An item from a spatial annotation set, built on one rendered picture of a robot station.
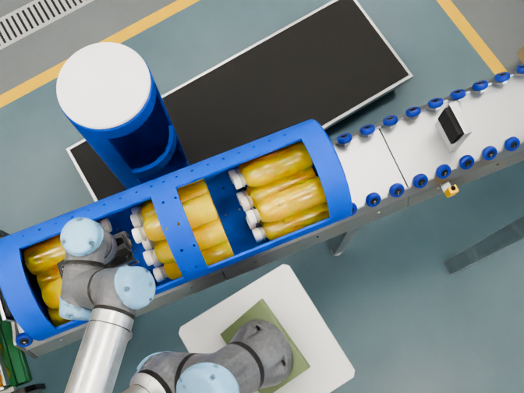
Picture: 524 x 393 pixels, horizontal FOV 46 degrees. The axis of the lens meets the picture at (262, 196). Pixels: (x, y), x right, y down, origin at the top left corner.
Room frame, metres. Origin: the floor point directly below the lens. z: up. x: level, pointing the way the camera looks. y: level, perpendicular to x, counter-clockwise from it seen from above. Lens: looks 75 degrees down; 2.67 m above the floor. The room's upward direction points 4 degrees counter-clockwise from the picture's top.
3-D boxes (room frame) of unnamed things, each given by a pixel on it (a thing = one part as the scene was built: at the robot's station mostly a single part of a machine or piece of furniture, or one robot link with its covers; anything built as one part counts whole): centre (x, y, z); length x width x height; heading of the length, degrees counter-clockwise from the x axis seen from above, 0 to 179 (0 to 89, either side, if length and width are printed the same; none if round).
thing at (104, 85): (0.82, 0.45, 1.03); 0.28 x 0.28 x 0.01
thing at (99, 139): (0.82, 0.45, 0.59); 0.28 x 0.28 x 0.88
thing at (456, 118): (0.63, -0.56, 1.00); 0.10 x 0.04 x 0.15; 19
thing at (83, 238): (0.26, 0.35, 1.49); 0.09 x 0.08 x 0.11; 174
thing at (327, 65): (1.09, 0.07, 0.07); 1.50 x 0.52 x 0.15; 118
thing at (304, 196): (0.41, -0.07, 1.12); 0.20 x 0.07 x 0.07; 109
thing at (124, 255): (0.26, 0.34, 1.33); 0.09 x 0.08 x 0.12; 108
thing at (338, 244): (0.47, -0.31, 0.31); 0.06 x 0.06 x 0.63; 19
